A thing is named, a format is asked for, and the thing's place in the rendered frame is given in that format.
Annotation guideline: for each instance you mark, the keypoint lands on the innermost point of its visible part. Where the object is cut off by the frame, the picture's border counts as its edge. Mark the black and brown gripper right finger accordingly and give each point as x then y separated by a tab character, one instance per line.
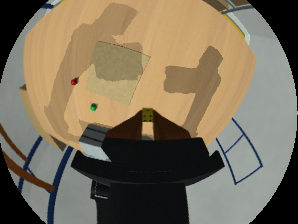
167	129

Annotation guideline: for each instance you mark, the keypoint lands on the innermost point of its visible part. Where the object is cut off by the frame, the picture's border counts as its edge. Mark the red die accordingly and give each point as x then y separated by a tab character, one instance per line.
74	82

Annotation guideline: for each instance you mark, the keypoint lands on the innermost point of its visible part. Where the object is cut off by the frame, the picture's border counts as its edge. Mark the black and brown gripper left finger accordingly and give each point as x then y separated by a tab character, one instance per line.
128	129

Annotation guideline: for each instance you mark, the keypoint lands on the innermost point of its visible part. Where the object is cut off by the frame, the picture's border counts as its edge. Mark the green die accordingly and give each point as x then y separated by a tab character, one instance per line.
93	107

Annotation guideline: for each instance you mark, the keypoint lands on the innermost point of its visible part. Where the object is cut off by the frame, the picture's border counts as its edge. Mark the yellow die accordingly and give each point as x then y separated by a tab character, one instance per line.
147	114

